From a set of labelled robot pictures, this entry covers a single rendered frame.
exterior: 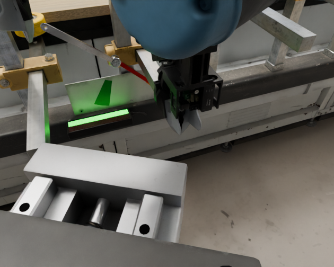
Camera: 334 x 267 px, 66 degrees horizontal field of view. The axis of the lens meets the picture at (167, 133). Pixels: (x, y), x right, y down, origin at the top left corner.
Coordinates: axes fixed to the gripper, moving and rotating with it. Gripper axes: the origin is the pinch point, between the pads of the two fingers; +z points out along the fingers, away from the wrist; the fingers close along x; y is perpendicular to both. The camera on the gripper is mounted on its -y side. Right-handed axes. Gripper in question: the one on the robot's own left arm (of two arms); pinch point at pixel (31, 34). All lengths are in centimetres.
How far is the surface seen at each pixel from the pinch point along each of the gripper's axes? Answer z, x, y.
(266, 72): 25, 16, -62
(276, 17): -0.7, 25.2, -40.4
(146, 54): 9.4, 5.3, -22.0
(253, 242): 95, 42, -49
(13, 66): 9.0, -8.3, 4.3
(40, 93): 10.6, 2.7, 3.0
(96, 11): 7.0, -19.8, -22.9
